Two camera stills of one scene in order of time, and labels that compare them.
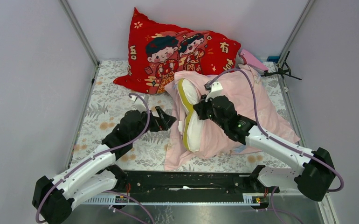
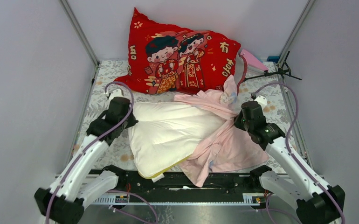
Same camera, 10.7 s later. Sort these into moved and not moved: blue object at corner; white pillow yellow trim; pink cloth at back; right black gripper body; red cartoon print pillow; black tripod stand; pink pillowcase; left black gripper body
Moved: left black gripper body; pink pillowcase; right black gripper body; white pillow yellow trim
Not moved: pink cloth at back; blue object at corner; black tripod stand; red cartoon print pillow
